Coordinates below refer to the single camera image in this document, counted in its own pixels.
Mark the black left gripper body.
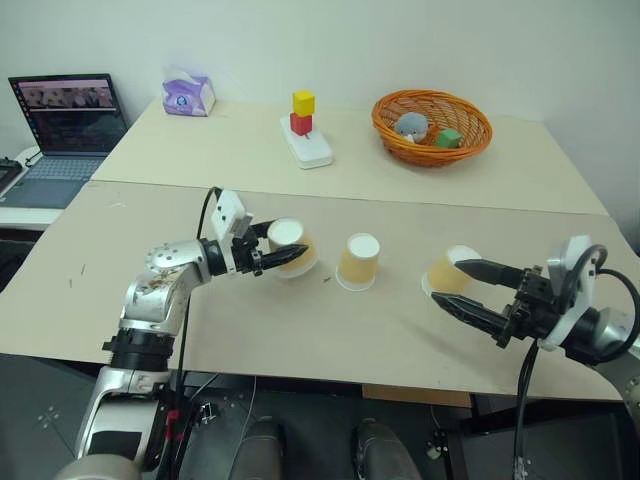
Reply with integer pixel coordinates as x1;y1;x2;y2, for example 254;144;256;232
231;225;270;280

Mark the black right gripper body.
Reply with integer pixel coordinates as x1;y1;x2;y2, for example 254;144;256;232
491;265;567;350

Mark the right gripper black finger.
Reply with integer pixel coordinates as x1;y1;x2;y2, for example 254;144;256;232
430;292;507;342
456;258;526;289

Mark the tan paper cup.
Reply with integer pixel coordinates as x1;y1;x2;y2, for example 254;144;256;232
420;244;484;297
335;232;381;293
266;216;319;280

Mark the white rectangular tray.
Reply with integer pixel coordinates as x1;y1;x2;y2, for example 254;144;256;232
279;117;335;171

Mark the brown board under table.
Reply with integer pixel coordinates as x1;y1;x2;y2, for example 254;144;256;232
361;383;474;410

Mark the red cube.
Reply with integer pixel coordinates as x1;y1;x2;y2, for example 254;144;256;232
289;112;314;138

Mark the orange wicker basket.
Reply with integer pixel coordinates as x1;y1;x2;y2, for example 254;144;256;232
370;89;494;174

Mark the yellow cube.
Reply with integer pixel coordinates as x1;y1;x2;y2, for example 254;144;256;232
292;89;317;117

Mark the green cube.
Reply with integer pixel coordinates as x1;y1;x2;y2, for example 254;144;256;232
433;128;463;150

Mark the purple tissue box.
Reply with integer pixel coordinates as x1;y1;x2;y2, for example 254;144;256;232
160;64;218;119

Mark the dark rounded shape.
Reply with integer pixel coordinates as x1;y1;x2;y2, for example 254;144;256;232
353;418;424;480
232;418;287;480

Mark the grey plush toy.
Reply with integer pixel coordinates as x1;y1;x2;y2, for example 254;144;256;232
394;111;432;145

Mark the grey open laptop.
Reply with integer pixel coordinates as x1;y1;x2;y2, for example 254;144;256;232
0;73;129;210

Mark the black device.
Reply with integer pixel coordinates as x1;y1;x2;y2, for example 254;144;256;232
0;156;25;199

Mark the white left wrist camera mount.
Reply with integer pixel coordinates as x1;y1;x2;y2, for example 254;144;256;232
208;189;255;276

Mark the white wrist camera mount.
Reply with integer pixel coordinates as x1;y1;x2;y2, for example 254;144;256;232
208;189;255;276
541;235;609;354

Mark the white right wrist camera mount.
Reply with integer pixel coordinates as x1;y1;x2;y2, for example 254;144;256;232
541;235;609;354

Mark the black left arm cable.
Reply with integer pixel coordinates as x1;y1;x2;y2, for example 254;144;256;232
158;186;225;480

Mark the thin white cable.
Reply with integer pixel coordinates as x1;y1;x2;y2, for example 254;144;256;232
240;375;259;439

